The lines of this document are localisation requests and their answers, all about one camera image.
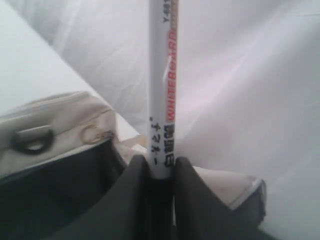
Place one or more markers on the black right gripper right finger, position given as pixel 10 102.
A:
pixel 201 215

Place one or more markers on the white marker with black cap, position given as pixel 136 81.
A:
pixel 162 83

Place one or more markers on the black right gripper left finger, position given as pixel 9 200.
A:
pixel 119 215

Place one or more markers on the beige fabric duffel bag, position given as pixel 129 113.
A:
pixel 59 156

